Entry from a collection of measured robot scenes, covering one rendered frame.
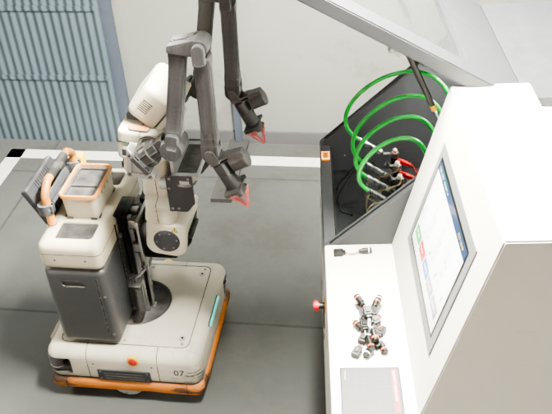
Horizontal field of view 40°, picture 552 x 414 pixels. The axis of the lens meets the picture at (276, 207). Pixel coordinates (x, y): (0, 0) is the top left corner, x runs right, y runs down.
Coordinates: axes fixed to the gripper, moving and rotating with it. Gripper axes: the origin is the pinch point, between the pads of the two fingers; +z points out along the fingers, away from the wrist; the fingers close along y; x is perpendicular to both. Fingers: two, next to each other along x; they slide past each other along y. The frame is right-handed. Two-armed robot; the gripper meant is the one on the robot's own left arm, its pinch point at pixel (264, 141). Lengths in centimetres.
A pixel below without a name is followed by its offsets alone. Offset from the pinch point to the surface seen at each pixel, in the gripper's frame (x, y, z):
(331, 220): -25, -44, 17
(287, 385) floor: 33, -38, 94
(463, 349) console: -69, -128, 7
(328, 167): -22.0, -11.5, 14.8
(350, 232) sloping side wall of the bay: -34, -60, 13
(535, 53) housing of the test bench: -105, -27, -7
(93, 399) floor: 108, -52, 60
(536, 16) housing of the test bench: -110, 2, -6
